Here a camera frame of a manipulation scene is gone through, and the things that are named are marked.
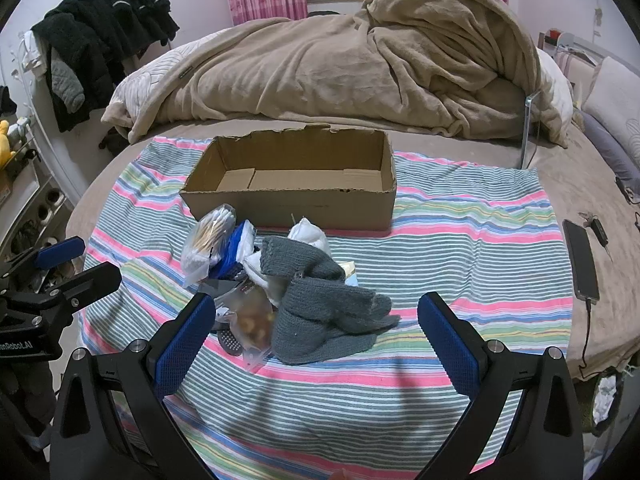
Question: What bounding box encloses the capybara tissue pack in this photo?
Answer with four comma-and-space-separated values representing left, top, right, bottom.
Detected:
338, 261, 358, 286

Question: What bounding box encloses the black charging cable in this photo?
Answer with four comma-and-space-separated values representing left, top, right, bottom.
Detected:
577, 298, 609, 384

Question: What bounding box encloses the metal shelf rack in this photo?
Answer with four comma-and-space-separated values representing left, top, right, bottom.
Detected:
1, 117, 73, 262

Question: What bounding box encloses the white quilted duvet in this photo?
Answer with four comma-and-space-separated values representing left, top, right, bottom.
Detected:
101, 28, 227, 139

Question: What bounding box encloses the white patterned pillow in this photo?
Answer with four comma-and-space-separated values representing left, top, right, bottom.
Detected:
582, 56, 640, 166

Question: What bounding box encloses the brown cardboard box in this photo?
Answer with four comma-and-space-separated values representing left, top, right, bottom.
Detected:
180, 125, 397, 232

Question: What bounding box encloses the grey pillow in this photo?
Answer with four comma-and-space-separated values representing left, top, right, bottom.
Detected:
582, 112, 640, 197

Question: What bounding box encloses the brown bed sheet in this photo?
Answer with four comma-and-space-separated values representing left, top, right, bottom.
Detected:
66, 119, 639, 380

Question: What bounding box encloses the bag of cotton swabs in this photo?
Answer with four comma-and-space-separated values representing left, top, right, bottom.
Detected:
181, 204, 236, 287

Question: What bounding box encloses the black smartphone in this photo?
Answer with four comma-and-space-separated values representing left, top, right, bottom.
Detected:
562, 220, 600, 304

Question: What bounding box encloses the white cloth item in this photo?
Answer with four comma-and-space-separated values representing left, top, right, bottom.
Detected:
241, 218, 343, 307

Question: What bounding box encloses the black clothes pile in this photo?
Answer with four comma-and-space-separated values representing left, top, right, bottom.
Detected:
32, 0, 179, 132

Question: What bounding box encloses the black key fob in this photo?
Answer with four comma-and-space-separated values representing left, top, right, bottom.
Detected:
579, 212, 608, 248

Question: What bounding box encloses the grey knitted sock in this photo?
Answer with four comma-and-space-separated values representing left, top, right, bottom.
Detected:
260, 236, 345, 282
271, 276, 400, 365

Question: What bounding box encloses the striped colourful towel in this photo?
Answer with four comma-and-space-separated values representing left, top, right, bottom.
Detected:
77, 135, 574, 480

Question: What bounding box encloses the yellow plush toy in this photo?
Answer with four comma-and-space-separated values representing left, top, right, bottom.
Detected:
0, 119, 15, 169

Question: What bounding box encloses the blue tissue packet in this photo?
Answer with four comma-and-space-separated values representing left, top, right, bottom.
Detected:
208, 220, 256, 281

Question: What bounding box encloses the beige fleece blanket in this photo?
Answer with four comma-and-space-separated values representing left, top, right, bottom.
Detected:
128, 0, 572, 146

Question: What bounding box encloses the clear bag of snacks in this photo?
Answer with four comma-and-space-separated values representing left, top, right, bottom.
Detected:
224, 282, 276, 372

